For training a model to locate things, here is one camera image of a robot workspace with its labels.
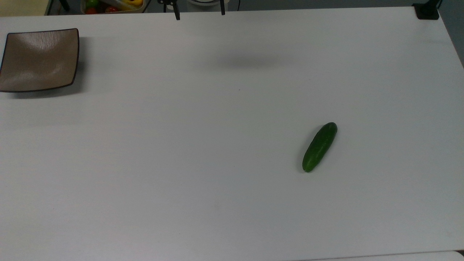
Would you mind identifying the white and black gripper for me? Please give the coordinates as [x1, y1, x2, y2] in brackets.
[158, 0, 230, 21]

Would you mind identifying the square brown ceramic plate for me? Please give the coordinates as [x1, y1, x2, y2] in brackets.
[0, 28, 80, 93]

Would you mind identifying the green cucumber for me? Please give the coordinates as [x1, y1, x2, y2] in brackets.
[302, 122, 338, 173]

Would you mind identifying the clear plastic toy food box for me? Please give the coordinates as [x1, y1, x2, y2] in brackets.
[80, 0, 151, 15]

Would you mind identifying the black table clamp mount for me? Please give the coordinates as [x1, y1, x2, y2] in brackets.
[413, 0, 443, 20]

